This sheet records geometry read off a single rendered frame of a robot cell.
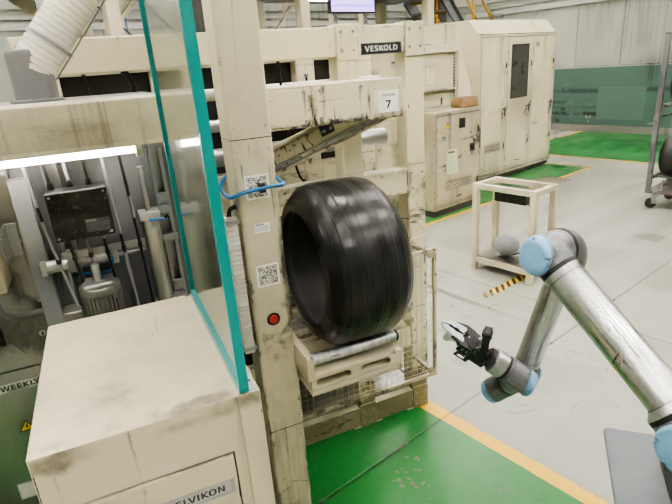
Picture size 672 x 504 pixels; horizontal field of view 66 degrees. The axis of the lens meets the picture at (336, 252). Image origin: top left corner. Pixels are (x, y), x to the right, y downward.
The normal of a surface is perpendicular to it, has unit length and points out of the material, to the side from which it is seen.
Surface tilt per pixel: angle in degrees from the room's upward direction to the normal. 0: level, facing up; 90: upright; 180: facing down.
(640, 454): 0
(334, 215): 41
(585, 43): 90
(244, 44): 90
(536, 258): 84
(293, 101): 90
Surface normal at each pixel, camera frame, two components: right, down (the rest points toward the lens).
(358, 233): 0.29, -0.33
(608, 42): -0.77, 0.26
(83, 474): 0.41, 0.28
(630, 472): -0.07, -0.94
